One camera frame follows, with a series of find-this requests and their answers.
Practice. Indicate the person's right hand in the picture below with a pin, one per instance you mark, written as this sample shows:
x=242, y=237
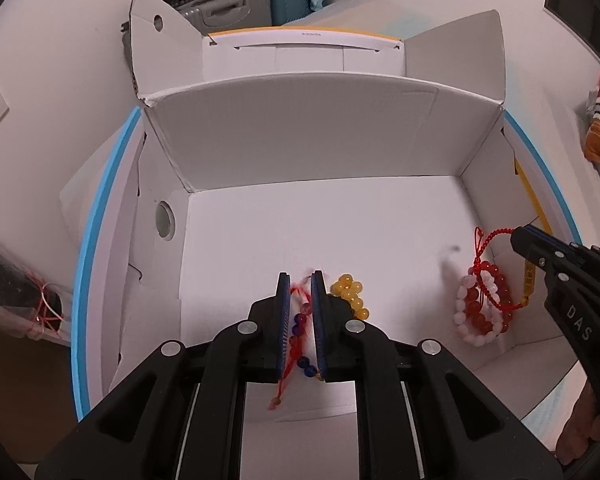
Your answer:
x=580, y=430

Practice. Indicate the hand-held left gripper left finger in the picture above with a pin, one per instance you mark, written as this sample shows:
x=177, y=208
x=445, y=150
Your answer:
x=282, y=320

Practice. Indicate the clear plastic bag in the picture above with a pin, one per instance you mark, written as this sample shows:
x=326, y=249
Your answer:
x=10, y=285

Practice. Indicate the silver suitcase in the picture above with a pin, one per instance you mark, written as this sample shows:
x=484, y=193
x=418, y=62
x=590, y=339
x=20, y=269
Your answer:
x=230, y=10

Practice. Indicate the printed cardboard box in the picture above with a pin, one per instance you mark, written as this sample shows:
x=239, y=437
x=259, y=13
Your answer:
x=330, y=220

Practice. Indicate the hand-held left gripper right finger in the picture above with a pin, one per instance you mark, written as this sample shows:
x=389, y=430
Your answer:
x=321, y=320

